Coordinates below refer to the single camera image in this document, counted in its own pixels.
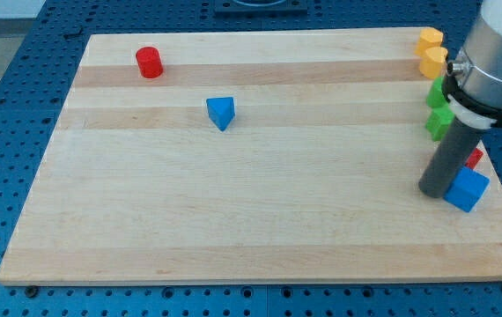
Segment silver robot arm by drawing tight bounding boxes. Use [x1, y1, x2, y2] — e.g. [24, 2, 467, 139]
[442, 0, 502, 130]

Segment blue triangle block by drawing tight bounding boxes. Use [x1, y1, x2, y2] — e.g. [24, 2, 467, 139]
[206, 97, 235, 131]

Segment wooden board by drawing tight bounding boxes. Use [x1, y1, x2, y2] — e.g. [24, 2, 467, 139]
[0, 27, 502, 286]

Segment red cylinder block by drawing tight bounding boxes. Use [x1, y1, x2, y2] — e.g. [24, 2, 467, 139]
[136, 47, 164, 78]

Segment lower green block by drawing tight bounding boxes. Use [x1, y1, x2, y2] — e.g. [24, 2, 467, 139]
[425, 107, 454, 142]

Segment green block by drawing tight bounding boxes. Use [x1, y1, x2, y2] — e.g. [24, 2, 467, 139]
[425, 107, 454, 142]
[426, 77, 447, 108]

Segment upper green block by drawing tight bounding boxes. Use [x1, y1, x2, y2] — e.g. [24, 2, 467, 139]
[426, 77, 447, 108]

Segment lower yellow block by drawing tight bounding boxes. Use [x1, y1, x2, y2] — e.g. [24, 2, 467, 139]
[418, 47, 448, 79]

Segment yellow block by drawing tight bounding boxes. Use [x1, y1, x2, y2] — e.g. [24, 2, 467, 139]
[414, 27, 444, 56]
[418, 47, 448, 79]

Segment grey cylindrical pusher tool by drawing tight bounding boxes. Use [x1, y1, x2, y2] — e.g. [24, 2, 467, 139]
[418, 117, 485, 198]

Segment upper yellow block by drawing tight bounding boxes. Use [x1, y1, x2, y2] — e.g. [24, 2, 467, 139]
[414, 27, 444, 56]

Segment blue cube block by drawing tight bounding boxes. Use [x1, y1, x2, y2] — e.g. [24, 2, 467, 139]
[443, 166, 490, 212]

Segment small red block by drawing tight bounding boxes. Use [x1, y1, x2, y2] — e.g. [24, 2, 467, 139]
[465, 148, 484, 169]

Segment black cable clamp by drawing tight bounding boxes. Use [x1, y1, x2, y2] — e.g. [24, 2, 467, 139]
[441, 75, 502, 130]

